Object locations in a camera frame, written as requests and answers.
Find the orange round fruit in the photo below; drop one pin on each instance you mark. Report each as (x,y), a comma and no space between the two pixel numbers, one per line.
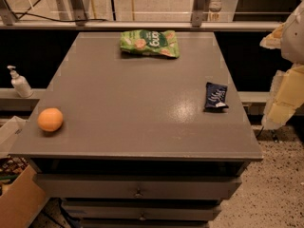
(50,119)

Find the brown cardboard box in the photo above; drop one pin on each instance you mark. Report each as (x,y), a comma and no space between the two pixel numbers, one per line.
(24,199)

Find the white pump lotion bottle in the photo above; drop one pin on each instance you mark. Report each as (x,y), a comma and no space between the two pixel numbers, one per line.
(19,83)

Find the dark blue snack bar wrapper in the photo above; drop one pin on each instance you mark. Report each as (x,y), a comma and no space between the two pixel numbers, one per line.
(216,96)

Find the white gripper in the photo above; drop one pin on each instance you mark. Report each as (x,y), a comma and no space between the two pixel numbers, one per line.
(294,40)

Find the grey drawer cabinet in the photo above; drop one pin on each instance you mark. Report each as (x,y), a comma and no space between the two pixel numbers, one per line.
(171,194)

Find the green snack chip bag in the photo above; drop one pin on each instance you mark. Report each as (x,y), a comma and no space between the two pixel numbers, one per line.
(150,42)

